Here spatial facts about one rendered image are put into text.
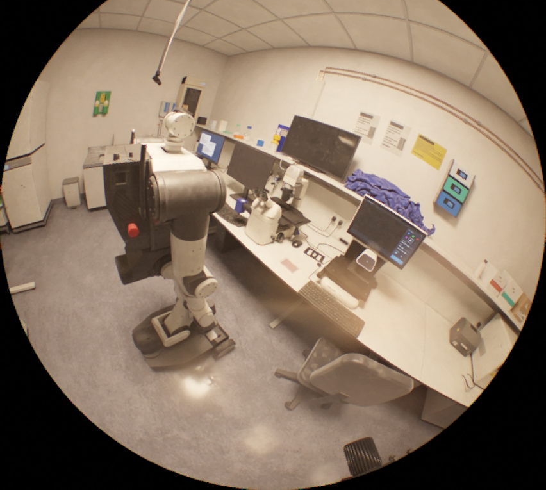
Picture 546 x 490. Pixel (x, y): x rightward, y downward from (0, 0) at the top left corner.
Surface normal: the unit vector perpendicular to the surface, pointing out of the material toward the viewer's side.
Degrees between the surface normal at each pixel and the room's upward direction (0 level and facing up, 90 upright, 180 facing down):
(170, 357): 0
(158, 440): 0
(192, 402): 0
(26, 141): 90
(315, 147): 86
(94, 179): 90
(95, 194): 90
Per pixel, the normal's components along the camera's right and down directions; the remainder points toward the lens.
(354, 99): -0.64, 0.17
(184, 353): 0.30, -0.84
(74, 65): 0.70, 0.51
